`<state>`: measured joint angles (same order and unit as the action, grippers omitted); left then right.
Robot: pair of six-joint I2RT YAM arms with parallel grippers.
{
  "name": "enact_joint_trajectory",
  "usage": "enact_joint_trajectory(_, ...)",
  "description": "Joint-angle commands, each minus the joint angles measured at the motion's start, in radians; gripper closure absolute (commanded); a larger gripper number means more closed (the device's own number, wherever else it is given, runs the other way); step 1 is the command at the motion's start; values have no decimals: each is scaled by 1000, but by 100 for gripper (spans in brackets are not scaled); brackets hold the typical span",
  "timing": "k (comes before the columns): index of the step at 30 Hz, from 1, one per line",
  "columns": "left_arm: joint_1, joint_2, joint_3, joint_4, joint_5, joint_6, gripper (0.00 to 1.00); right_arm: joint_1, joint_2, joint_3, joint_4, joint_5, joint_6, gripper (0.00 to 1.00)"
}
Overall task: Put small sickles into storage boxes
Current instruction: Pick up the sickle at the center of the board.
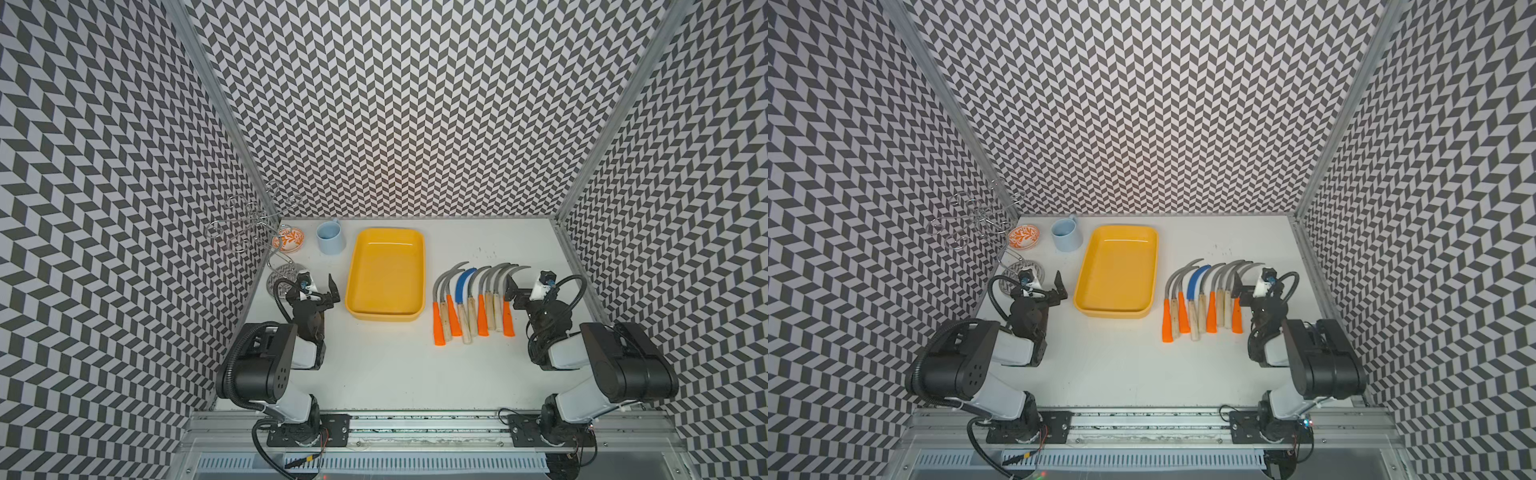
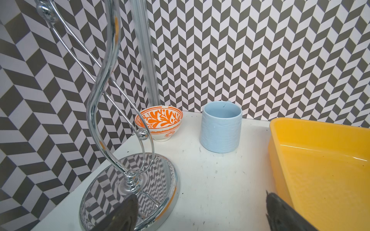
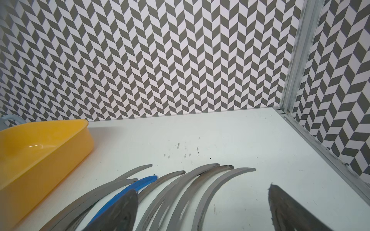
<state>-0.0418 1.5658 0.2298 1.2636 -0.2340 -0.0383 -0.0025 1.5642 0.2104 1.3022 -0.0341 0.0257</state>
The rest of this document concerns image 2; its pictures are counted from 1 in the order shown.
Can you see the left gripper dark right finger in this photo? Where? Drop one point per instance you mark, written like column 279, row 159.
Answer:
column 282, row 217

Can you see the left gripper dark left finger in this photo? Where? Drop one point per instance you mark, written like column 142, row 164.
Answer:
column 123, row 218

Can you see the yellow plastic storage box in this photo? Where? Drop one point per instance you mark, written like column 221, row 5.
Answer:
column 322, row 170

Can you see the orange patterned white bowl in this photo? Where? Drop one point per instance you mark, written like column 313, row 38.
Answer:
column 162, row 122

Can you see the light blue ceramic cup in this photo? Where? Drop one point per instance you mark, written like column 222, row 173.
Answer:
column 221, row 127

